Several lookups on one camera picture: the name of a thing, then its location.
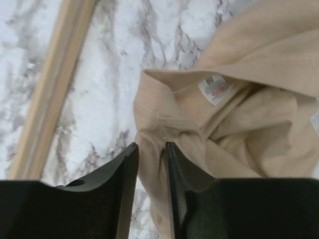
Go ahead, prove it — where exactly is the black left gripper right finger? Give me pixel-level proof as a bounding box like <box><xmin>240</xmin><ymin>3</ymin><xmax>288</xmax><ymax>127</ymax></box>
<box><xmin>165</xmin><ymin>142</ymin><xmax>319</xmax><ymax>239</ymax></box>

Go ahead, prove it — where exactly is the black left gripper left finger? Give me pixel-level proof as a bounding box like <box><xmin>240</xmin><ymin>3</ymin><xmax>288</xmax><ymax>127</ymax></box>
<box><xmin>0</xmin><ymin>143</ymin><xmax>139</xmax><ymax>239</ymax></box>

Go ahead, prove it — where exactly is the beige t shirt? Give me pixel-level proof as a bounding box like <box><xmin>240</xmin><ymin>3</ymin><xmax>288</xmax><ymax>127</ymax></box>
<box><xmin>134</xmin><ymin>0</ymin><xmax>319</xmax><ymax>239</ymax></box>

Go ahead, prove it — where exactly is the wooden clothes rack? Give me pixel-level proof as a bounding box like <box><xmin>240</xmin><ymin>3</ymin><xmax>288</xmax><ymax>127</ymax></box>
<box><xmin>8</xmin><ymin>0</ymin><xmax>96</xmax><ymax>180</ymax></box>

